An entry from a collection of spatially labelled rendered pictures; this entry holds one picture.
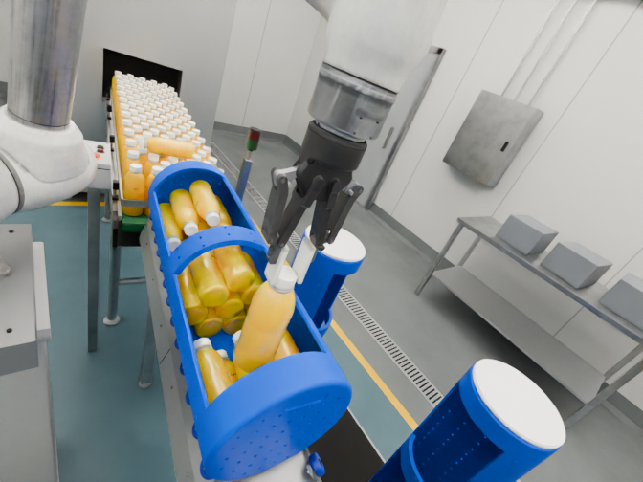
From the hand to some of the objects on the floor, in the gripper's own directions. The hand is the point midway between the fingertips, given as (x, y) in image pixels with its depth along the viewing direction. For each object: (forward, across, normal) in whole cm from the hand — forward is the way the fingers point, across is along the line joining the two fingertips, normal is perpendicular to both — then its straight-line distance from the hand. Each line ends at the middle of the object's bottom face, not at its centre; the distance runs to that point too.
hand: (289, 262), depth 48 cm
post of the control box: (+141, -24, +102) cm, 176 cm away
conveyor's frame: (+142, +5, +168) cm, 220 cm away
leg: (+141, -2, +75) cm, 160 cm away
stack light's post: (+141, +41, +120) cm, 190 cm away
